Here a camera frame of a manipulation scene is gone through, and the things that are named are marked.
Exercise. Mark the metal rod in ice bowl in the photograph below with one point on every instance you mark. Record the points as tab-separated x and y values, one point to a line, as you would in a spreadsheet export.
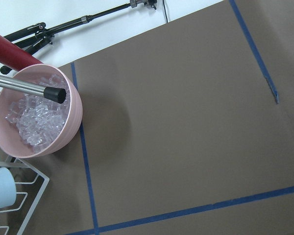
51	93

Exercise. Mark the pink ice bowl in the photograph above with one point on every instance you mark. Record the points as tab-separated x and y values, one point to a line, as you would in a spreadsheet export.
10	141

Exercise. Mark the black tripod stick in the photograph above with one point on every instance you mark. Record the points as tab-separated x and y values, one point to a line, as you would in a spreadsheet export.
85	35

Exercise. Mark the red cylinder bottle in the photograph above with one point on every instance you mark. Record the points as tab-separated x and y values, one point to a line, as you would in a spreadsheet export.
14	57

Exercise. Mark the blue plastic cup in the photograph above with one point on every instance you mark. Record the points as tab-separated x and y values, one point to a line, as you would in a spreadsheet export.
7	188

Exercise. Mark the white wire cup rack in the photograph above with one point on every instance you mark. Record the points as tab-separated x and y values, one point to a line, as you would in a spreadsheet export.
30	186

